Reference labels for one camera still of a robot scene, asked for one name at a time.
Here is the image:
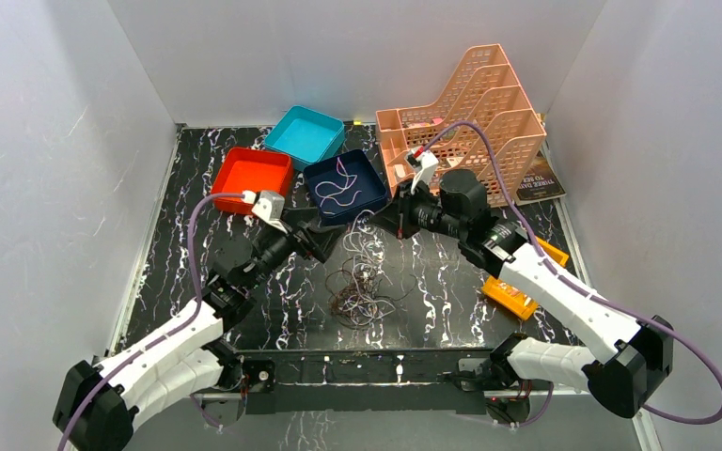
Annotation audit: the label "dark book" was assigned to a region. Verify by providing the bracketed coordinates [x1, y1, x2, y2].
[516, 151, 566, 205]

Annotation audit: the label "purple cable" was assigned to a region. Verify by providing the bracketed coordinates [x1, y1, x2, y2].
[419, 119, 722, 427]
[55, 191, 257, 451]

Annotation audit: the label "peach plastic file organizer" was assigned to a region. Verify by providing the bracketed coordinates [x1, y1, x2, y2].
[376, 44, 546, 207]

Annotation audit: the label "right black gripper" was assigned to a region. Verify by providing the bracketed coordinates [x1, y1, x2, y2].
[369, 179, 465, 241]

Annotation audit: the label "teal square tray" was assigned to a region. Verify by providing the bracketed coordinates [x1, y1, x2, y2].
[264, 105, 345, 171]

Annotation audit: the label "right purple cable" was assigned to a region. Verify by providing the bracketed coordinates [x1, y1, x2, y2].
[419, 119, 722, 427]

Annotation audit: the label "white wire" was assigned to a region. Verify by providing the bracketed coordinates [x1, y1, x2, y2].
[342, 210, 387, 275]

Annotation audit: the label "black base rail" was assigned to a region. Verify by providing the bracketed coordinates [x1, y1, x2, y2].
[242, 348, 522, 414]

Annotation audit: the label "navy square tray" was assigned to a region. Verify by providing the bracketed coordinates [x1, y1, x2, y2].
[303, 149, 390, 226]

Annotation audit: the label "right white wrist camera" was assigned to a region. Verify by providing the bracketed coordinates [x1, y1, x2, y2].
[406, 147, 438, 194]

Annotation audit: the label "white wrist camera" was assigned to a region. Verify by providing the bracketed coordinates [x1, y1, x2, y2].
[251, 190, 289, 233]
[406, 147, 438, 194]

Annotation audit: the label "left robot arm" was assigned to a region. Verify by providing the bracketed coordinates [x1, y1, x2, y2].
[52, 208, 346, 450]

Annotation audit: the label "red square tray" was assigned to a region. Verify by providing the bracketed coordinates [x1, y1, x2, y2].
[211, 147, 294, 196]

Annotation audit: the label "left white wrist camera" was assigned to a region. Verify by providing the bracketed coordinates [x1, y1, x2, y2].
[251, 190, 289, 233]

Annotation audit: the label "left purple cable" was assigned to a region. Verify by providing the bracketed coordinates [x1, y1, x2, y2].
[55, 191, 257, 451]

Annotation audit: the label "yellow bin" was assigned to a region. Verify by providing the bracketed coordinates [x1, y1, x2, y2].
[482, 238, 570, 320]

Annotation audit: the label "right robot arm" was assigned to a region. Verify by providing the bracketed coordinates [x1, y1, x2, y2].
[372, 170, 673, 418]

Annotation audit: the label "brown wire bundle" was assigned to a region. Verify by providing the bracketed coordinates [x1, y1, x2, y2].
[325, 248, 418, 331]

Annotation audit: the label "white wires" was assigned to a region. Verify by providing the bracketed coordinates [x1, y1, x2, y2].
[312, 156, 364, 210]

